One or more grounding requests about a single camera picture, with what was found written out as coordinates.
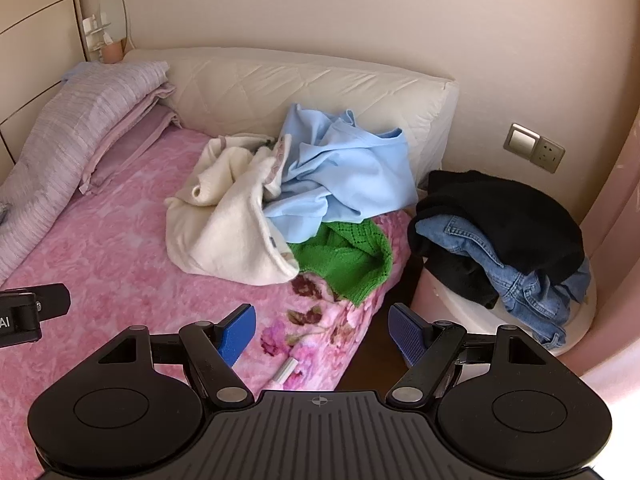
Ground cream wardrobe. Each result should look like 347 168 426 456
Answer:
0 0 89 176

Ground cream quilted headboard cushion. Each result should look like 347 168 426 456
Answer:
122 47 460 181

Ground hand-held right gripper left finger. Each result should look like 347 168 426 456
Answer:
95 304 257 408

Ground white wall shelf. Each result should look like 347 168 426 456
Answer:
82 15 114 54

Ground light pink pillow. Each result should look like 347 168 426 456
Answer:
79 82 177 195

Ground metallic wall socket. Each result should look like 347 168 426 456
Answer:
531 136 566 174

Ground pink floral blanket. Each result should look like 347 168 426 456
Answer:
0 122 415 467

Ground black garment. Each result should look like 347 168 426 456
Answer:
407 170 586 311

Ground cream knit sweater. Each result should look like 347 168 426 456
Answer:
165 132 301 287

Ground mauve pillow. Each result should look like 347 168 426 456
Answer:
92 107 183 188

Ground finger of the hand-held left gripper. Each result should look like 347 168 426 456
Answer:
0 283 71 321

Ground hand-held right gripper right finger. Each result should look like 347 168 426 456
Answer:
387 304 548 408

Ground small white tube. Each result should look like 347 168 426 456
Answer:
272 357 300 391

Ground oval wall mirror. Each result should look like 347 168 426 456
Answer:
97 0 130 43

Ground blue jeans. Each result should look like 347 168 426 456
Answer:
415 214 592 351

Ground green knit sweater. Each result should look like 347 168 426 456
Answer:
287 217 394 307

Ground lilac striped quilt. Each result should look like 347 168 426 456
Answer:
0 60 176 287

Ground light blue garment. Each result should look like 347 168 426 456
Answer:
262 103 420 256

